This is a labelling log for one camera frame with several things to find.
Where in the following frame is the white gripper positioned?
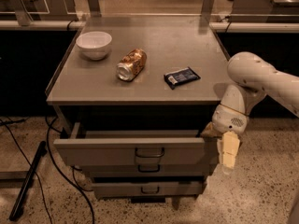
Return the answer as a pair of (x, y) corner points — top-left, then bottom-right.
(200, 105), (249, 169)

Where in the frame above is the grey drawer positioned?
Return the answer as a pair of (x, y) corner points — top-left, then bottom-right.
(92, 180), (206, 199)
(54, 124), (218, 167)
(81, 164), (216, 177)

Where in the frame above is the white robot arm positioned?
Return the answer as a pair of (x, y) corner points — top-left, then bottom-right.
(201, 52), (299, 170)

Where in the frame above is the grey metal drawer cabinet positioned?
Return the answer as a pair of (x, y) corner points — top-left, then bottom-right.
(44, 15), (237, 203)

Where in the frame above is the dark blue snack packet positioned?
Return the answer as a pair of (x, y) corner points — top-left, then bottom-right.
(164, 67), (200, 90)

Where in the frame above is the crushed gold soda can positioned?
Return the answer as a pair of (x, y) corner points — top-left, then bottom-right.
(116, 49), (147, 82)

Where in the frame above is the grey desk far right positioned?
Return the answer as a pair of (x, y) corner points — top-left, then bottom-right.
(229, 0), (299, 23)

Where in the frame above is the grey desk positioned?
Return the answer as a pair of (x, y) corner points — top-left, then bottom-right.
(229, 0), (299, 23)
(0, 0), (78, 21)

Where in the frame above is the white ceramic bowl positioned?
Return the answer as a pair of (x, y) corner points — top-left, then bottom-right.
(76, 31), (112, 61)

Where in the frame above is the black bar on floor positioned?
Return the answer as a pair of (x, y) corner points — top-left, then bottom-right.
(9, 141), (47, 221)

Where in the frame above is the grey desk far left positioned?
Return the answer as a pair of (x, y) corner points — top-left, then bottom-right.
(0, 0), (78, 21)

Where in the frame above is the white horizontal rail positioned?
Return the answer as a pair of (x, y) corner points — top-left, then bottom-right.
(0, 17), (299, 34)

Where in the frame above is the thin black floor cable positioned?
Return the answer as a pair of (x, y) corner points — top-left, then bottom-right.
(0, 117), (54, 224)

